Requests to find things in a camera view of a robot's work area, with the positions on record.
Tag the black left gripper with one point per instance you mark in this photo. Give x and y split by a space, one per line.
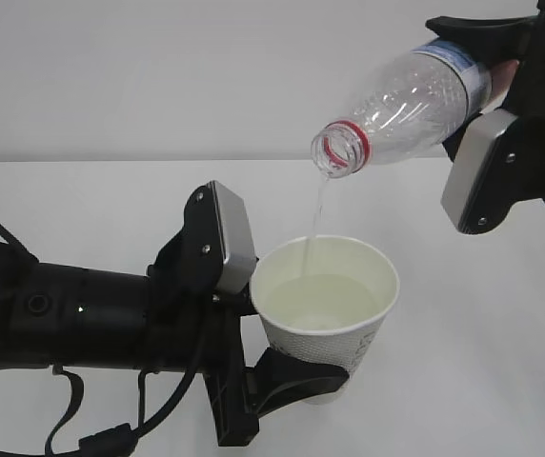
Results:
204 336

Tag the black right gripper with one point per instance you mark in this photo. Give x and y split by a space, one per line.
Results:
518 164

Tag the white paper cup green logo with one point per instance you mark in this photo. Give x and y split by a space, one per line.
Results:
324 299

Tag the clear water bottle red label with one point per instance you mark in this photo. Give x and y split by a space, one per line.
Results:
410 104

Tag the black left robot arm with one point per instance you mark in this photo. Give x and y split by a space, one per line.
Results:
78 317

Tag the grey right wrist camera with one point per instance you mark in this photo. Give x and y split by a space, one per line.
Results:
474 154

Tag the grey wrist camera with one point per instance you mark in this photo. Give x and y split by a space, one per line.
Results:
225 233
474 154

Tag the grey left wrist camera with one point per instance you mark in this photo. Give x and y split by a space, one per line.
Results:
225 233

